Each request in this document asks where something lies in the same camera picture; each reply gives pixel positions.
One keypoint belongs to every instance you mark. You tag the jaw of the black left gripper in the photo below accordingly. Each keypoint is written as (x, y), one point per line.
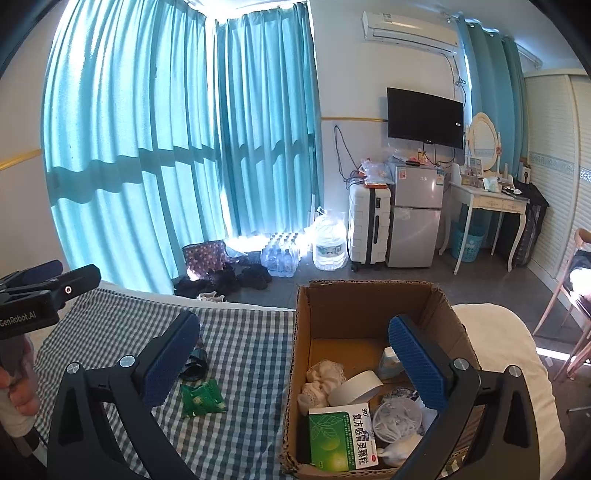
(70, 285)
(38, 278)

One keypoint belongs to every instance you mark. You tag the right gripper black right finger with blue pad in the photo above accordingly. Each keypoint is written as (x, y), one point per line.
(505, 445)

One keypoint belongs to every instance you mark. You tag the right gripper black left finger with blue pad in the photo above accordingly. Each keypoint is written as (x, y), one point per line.
(82, 444)

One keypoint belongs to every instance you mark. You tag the white bear toy blue star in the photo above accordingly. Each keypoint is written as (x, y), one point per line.
(396, 454)

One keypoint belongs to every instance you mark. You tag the green snack packet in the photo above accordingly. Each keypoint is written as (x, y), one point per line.
(202, 399)

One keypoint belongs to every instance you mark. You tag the black round lidded container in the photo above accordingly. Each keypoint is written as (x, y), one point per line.
(196, 365)

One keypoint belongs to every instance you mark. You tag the white lace cloth bundle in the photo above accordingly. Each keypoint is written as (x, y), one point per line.
(322, 378)

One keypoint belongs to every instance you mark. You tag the blue white tissue pack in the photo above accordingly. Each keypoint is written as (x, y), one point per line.
(390, 365)

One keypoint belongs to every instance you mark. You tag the person's left hand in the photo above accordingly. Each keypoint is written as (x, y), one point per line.
(23, 391)

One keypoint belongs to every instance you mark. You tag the clear cotton swab cup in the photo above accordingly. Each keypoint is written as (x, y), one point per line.
(397, 418)

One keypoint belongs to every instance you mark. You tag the patterned dark bag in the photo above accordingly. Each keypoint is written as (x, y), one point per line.
(205, 257)

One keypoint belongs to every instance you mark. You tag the checkered gingham tablecloth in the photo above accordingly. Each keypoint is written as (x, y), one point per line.
(249, 350)

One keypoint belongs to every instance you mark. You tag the white tape roll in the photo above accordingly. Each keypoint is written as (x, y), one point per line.
(361, 388)

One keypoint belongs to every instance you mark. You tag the green white medicine box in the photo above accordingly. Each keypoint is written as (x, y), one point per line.
(342, 438)

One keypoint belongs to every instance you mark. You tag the wooden chair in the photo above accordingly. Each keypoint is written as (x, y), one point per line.
(575, 286)

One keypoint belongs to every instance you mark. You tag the teal window curtain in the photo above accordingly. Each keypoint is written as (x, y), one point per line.
(162, 128)

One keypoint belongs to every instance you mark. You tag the brown cardboard box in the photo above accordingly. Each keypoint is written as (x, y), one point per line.
(347, 322)

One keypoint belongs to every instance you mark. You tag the blue laundry basket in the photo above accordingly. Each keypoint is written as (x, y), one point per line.
(473, 243)

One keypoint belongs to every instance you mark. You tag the pack of water bottles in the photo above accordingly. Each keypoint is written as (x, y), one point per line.
(282, 254)

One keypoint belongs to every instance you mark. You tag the silver mini fridge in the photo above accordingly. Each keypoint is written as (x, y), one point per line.
(417, 201)

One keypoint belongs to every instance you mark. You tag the large water jug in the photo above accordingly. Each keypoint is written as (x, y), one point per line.
(328, 240)

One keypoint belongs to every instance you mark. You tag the white suitcase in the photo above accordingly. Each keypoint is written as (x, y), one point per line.
(369, 225)

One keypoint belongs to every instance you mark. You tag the oval vanity mirror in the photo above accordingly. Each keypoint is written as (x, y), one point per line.
(484, 144)

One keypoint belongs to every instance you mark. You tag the black wall television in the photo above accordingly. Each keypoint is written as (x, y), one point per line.
(425, 118)

